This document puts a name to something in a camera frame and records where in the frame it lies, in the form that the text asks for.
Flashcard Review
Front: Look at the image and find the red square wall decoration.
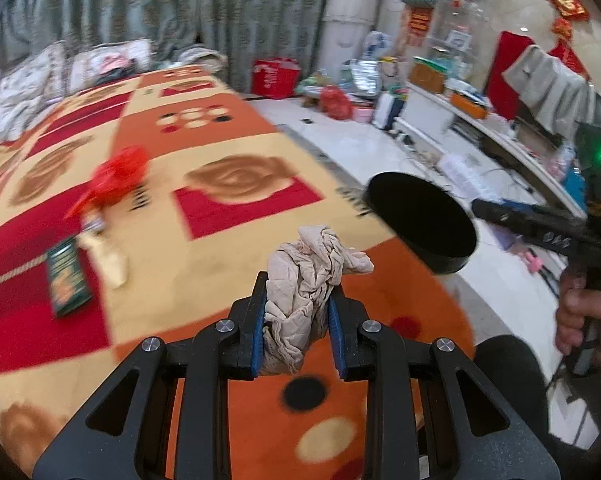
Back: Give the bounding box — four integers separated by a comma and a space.
541, 0, 591, 22

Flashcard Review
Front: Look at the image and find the beige ruffled pillow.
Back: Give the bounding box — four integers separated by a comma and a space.
70, 37, 154, 86

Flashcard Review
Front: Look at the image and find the white blue plastic bag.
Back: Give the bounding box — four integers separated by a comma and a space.
363, 30, 396, 61

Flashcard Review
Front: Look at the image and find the grey draped cloth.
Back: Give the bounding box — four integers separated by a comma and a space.
501, 44, 596, 136

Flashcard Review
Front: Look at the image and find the white box appliance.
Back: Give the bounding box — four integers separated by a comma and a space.
371, 92, 406, 131

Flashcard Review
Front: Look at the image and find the beige cloth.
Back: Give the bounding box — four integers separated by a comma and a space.
259, 225, 375, 377

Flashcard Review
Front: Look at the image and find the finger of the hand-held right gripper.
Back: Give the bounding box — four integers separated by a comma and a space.
471, 199, 539, 233
501, 199, 549, 215

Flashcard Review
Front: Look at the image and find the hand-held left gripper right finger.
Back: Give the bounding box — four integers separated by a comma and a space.
327, 287, 561, 480

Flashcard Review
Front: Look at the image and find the red tied plastic bag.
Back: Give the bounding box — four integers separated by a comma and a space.
319, 86, 354, 121

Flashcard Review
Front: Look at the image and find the green patterned curtain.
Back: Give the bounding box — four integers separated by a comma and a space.
0, 0, 206, 68
195, 0, 339, 93

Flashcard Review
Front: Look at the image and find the red crumpled plastic bag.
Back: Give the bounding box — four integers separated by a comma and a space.
64, 145, 148, 218

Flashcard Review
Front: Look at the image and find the orange box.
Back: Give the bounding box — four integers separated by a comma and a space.
451, 91, 487, 117

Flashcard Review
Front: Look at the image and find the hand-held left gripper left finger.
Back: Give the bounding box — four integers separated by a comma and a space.
30, 271, 271, 480

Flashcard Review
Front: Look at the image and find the brown cardboard box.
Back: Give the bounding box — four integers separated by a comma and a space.
409, 57, 449, 95

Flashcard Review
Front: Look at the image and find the black round bin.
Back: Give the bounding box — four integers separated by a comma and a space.
363, 171, 479, 276

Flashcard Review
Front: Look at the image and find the white low cabinet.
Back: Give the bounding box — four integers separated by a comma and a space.
393, 82, 589, 221

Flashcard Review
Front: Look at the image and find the grey ruffled pillow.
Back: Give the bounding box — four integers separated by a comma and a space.
173, 45, 228, 81

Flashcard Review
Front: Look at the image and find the pink folded clothing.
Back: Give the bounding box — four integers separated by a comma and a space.
96, 55, 137, 82

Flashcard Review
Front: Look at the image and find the red paper shopping bag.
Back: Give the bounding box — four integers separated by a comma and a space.
252, 57, 301, 101

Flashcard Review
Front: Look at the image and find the white rumpled quilt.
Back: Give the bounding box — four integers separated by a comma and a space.
0, 94, 56, 147

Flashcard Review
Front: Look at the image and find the red diamond wall decoration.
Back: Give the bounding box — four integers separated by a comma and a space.
551, 42, 591, 80

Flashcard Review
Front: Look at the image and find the lace covered standing air conditioner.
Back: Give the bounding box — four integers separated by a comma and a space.
323, 0, 406, 73

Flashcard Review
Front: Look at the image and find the cream fringed pillow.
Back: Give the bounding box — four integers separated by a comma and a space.
0, 42, 70, 102

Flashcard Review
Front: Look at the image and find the person's right hand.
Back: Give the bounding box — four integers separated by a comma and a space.
555, 272, 601, 357

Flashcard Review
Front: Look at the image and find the red cloth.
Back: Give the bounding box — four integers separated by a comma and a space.
483, 31, 536, 121

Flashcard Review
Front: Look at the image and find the green printed packet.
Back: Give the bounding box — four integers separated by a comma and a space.
45, 237, 94, 318

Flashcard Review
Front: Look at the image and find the beige crumpled wrapper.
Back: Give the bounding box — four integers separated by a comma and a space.
78, 217, 130, 289

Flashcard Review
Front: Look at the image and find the red orange printed blanket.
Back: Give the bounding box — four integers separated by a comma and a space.
0, 62, 476, 480

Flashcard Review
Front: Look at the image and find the person's dark trouser leg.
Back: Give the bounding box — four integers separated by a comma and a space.
473, 334, 551, 443

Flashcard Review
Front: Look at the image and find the red hanging decoration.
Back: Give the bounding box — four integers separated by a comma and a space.
403, 5, 431, 48

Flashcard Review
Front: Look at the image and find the silver foil bag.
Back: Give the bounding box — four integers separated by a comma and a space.
348, 59, 384, 98

